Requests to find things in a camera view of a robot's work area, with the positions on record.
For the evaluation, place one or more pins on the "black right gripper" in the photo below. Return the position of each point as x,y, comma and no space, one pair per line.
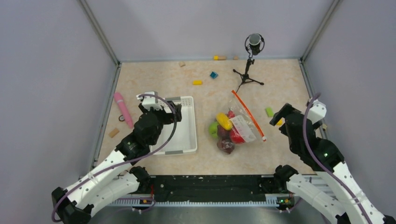
286,108

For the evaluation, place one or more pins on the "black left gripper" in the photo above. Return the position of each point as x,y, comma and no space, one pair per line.
169,116

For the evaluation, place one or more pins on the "green apple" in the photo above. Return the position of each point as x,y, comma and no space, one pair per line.
213,129

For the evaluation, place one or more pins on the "yellow corn cob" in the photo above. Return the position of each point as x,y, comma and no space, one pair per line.
224,121

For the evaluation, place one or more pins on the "red tomato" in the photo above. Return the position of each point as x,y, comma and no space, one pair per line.
235,137

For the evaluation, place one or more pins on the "clear orange-zip bag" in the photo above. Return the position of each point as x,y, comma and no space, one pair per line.
244,121

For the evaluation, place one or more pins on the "red chili pepper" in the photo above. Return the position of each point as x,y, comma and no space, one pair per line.
230,114

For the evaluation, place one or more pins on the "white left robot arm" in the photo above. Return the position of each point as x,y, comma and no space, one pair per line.
116,175

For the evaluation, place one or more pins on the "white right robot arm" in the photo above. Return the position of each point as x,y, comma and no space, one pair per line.
349,205

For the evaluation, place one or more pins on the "white perforated plastic basket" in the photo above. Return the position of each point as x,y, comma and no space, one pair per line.
184,140

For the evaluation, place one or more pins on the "green rectangular block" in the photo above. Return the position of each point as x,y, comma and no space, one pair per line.
269,112

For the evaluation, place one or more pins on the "yellow rectangular block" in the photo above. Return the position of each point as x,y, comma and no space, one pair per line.
197,82

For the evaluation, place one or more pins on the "pink cylindrical toy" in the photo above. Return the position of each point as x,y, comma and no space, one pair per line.
119,100

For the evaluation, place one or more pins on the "wooden block near left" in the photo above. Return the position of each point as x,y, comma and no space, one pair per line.
113,132

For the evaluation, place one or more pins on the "blue square block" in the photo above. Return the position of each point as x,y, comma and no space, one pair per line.
213,75

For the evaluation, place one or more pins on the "yellow and tan cylinder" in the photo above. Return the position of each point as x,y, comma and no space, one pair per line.
219,58

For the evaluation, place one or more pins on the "black microphone tripod stand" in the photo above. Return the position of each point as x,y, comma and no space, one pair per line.
254,44

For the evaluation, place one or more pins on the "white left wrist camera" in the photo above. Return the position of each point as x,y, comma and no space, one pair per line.
149,102

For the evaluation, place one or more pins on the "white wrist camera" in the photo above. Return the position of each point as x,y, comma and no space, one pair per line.
317,111
149,102

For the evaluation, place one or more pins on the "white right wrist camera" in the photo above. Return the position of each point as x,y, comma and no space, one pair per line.
317,111

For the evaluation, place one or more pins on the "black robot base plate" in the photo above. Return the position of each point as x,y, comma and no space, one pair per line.
216,189

